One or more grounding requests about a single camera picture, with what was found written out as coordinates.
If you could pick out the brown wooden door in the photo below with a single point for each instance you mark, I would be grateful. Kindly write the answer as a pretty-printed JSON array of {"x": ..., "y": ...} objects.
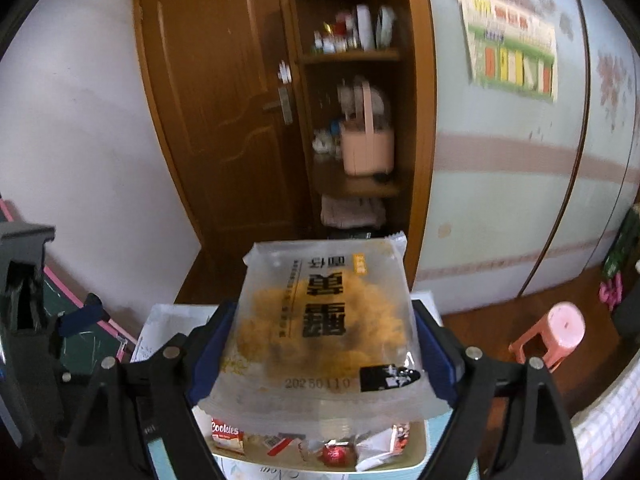
[{"x": 226, "y": 119}]

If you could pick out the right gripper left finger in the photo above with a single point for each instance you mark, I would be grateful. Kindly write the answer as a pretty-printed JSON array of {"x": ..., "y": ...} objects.
[{"x": 135, "y": 420}]

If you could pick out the pink basket with handle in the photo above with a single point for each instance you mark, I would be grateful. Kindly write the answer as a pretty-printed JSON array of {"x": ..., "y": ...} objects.
[{"x": 367, "y": 138}]

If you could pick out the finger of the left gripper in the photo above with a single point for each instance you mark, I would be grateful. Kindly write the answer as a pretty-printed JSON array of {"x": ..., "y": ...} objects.
[{"x": 91, "y": 312}]

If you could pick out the wooden shelf unit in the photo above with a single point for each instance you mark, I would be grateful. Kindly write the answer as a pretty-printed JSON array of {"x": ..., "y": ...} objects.
[{"x": 391, "y": 44}]

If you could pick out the green chalkboard pink frame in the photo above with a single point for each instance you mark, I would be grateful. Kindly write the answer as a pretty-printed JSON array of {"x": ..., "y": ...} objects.
[{"x": 41, "y": 312}]

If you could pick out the colourful wall poster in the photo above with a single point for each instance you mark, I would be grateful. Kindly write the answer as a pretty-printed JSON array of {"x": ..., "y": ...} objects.
[{"x": 510, "y": 47}]

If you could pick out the clear bag orange biscuits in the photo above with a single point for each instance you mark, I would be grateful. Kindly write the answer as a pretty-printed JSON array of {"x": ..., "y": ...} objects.
[{"x": 323, "y": 343}]

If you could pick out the red white cookies packet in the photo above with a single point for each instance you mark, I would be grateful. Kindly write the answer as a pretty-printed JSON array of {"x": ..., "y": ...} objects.
[{"x": 227, "y": 438}]

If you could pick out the small red snack packet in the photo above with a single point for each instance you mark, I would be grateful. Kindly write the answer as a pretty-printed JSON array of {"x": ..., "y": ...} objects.
[{"x": 338, "y": 455}]

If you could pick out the folded pink towels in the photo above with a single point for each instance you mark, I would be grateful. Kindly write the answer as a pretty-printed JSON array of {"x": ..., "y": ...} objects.
[{"x": 352, "y": 212}]

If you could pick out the pink plastic stool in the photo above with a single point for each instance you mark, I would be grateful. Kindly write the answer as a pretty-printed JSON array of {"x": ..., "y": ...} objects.
[{"x": 561, "y": 329}]

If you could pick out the white plastic storage bin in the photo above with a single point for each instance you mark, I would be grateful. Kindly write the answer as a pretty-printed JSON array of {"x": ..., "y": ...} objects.
[{"x": 397, "y": 452}]

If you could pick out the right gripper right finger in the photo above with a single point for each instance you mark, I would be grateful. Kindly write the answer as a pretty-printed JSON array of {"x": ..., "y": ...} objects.
[{"x": 536, "y": 440}]

